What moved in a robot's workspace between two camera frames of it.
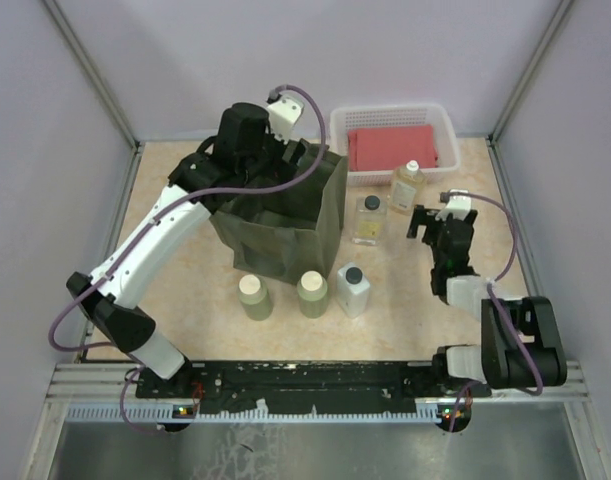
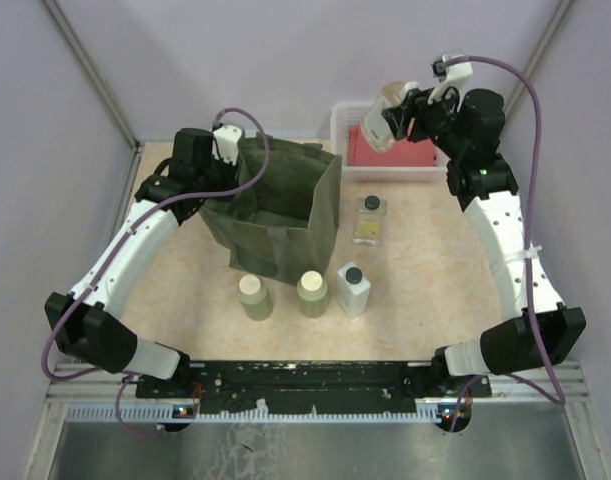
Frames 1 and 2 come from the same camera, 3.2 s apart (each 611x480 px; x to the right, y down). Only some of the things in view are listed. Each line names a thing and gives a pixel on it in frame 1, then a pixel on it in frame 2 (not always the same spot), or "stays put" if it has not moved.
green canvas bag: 291,236 stays put
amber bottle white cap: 407,184 -> 378,133
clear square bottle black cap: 371,215 stays put
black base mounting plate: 303,385 stays put
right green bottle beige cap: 312,290 stays put
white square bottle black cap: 352,290 stays put
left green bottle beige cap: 255,297 stays put
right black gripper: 426,217 -> 417,100
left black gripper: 281,169 -> 232,173
